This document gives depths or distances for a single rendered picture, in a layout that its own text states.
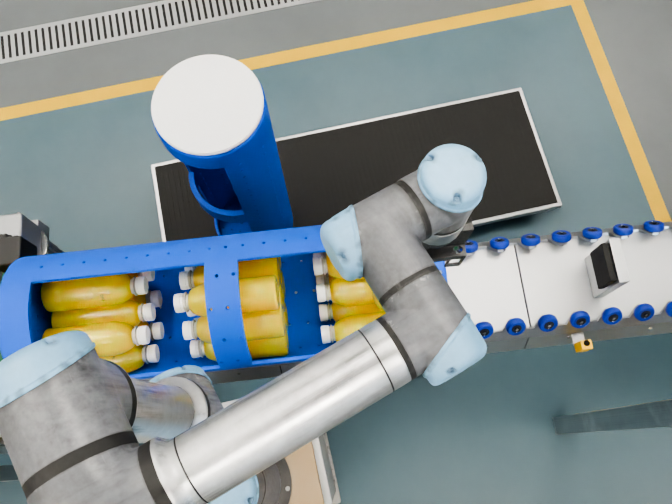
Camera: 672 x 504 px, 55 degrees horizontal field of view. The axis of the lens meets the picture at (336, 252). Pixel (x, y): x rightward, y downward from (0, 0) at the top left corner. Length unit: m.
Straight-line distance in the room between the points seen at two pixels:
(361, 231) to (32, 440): 0.39
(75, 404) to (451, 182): 0.45
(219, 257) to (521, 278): 0.74
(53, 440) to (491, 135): 2.19
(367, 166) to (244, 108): 0.98
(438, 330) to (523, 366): 1.88
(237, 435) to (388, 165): 1.95
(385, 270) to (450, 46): 2.36
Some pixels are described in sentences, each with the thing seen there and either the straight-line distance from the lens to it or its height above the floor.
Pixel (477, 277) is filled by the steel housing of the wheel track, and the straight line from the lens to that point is 1.60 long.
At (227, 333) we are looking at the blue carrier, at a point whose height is 1.20.
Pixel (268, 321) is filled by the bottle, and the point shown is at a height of 1.14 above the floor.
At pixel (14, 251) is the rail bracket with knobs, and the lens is 1.70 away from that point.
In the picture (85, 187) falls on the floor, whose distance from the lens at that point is 2.86.
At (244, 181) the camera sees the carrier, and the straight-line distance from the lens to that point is 1.77.
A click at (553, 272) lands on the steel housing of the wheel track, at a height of 0.93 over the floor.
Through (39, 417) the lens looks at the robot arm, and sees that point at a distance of 0.71.
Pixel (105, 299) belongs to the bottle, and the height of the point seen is 1.14.
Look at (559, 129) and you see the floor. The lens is 2.90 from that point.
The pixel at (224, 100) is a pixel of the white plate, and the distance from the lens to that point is 1.66.
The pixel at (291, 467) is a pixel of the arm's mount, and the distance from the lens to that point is 1.29.
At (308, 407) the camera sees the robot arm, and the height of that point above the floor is 1.78.
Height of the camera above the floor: 2.45
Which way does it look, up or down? 73 degrees down
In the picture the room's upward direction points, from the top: 3 degrees counter-clockwise
